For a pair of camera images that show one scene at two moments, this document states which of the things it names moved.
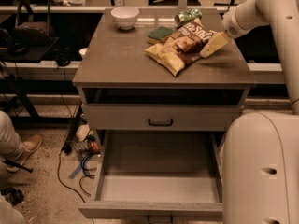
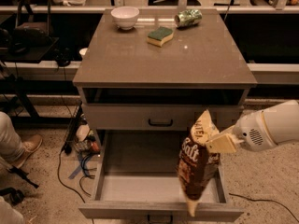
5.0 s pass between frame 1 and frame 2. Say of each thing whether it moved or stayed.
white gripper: moved
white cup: stayed
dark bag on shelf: stayed
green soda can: stayed
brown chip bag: moved
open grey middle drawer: stayed
